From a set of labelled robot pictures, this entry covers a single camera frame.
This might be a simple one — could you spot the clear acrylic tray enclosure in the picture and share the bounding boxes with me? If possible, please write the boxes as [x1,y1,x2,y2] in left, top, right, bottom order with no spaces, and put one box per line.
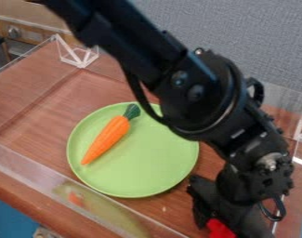
[0,32,302,238]

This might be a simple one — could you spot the clear acrylic triangle bracket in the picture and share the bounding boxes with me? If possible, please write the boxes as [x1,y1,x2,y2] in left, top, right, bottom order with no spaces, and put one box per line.
[51,34,99,69]

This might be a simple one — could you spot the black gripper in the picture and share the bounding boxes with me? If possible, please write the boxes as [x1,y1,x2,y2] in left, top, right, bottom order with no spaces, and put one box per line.
[187,173,275,238]

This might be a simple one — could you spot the wooden cabinet with knob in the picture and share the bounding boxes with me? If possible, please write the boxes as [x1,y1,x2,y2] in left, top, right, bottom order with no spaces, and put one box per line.
[0,15,76,60]

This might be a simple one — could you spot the green round plate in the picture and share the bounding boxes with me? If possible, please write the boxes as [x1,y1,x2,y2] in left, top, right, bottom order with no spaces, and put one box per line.
[66,102,199,198]

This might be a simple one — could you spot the orange toy carrot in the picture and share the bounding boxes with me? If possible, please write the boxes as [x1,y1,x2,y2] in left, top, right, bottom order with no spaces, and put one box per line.
[80,104,140,165]

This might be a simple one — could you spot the red plastic block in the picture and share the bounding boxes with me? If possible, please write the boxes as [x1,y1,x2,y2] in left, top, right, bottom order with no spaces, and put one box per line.
[206,218,236,238]

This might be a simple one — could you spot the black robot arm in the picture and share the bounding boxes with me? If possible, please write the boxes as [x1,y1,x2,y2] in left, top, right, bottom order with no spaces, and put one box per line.
[27,0,294,238]

